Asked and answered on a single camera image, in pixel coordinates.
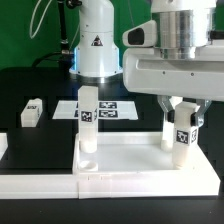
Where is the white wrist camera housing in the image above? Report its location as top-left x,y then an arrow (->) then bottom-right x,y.
122,20 -> 157,47

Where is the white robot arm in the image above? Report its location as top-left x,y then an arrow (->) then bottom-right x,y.
67,0 -> 224,126

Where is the white part at left edge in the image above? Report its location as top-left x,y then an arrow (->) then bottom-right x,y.
0,133 -> 8,160

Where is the white desk tabletop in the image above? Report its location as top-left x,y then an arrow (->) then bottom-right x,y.
72,132 -> 203,178

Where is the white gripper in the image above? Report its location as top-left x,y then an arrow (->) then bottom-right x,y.
123,45 -> 224,127

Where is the white L-shaped obstacle fixture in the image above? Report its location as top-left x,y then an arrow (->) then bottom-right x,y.
0,131 -> 222,200

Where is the base plate with fiducial tags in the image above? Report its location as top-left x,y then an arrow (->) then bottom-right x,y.
53,100 -> 138,120

